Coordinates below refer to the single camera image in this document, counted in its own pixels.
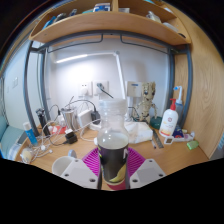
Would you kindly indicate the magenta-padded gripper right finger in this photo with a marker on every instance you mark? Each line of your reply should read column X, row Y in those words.
column 146, row 171

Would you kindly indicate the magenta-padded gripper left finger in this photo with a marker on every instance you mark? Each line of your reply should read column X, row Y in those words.
column 80, row 171

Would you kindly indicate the clear bottle with dark label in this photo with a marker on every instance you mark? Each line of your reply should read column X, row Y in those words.
column 113, row 143

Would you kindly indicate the white cup with blue print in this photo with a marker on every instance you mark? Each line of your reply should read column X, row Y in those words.
column 61, row 165

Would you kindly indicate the grey metal ruler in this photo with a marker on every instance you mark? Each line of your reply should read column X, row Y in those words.
column 158, row 138

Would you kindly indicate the black charger block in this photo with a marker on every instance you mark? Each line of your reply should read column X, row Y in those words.
column 71, row 137

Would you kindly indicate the small white square timer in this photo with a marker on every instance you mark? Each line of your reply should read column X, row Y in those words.
column 168, row 140

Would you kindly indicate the white tissue pack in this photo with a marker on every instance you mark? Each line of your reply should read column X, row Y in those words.
column 140, row 131

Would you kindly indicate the white power strip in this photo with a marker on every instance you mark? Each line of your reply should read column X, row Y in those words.
column 95, row 126

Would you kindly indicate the dark green round tin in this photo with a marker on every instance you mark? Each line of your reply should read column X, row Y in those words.
column 155, row 122

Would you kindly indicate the small green block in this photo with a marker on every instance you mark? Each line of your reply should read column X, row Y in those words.
column 192, row 144

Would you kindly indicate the white charger brick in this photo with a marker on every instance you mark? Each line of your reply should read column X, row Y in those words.
column 84, row 117

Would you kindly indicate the silver metal cup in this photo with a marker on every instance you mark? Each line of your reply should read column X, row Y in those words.
column 70, row 118

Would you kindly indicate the white pump bottle, red pump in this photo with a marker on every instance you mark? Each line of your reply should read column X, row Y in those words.
column 169, row 121

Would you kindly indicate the black plug adapter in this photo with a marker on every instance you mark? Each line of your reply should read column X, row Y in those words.
column 95, row 116

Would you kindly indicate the small blue tube, white cap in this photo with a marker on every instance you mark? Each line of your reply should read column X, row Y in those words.
column 30, row 135

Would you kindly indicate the black electric shaver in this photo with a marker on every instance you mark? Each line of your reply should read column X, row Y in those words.
column 42, row 120

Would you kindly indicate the wooden tree creature figurine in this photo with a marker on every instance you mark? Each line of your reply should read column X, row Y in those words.
column 146, row 100

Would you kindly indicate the blue and white spray bottle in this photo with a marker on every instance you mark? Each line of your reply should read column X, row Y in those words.
column 180, row 106

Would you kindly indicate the light blue bed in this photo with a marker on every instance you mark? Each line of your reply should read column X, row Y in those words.
column 8, row 138

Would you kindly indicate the white desk lamp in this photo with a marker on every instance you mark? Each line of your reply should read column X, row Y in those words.
column 119, row 70

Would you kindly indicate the wooden shelf unit over desk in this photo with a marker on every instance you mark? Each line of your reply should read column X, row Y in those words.
column 110, row 23

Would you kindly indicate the white wall socket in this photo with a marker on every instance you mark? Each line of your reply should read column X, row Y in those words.
column 103, row 87
column 85, row 89

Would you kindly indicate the white wall box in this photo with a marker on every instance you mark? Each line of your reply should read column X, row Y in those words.
column 133, row 89

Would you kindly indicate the grey metal desk frame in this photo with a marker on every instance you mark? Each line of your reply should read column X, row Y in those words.
column 171, row 73

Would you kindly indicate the white wall switch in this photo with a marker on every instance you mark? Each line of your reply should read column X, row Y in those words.
column 15, row 82

